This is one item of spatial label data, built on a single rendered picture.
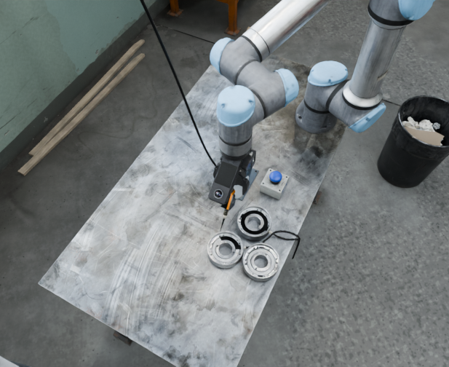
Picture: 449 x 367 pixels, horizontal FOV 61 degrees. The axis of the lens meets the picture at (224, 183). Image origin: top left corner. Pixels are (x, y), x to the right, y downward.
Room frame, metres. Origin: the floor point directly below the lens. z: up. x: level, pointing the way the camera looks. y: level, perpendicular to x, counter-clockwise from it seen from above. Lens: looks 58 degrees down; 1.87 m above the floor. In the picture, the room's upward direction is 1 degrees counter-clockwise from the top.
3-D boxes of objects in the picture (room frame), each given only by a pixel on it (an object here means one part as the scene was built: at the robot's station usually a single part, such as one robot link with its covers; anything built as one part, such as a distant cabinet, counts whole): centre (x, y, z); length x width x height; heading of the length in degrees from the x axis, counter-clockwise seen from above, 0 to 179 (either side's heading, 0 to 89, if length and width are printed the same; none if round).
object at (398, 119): (1.25, -1.04, 0.21); 0.34 x 0.34 x 0.43
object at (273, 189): (0.66, -0.16, 0.82); 0.08 x 0.07 x 0.05; 151
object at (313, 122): (0.95, -0.34, 0.85); 0.15 x 0.15 x 0.10
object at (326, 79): (0.94, -0.35, 0.97); 0.13 x 0.12 x 0.14; 37
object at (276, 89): (0.62, -0.10, 1.27); 0.11 x 0.11 x 0.08; 37
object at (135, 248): (0.73, -0.01, 0.79); 1.20 x 0.60 x 0.02; 151
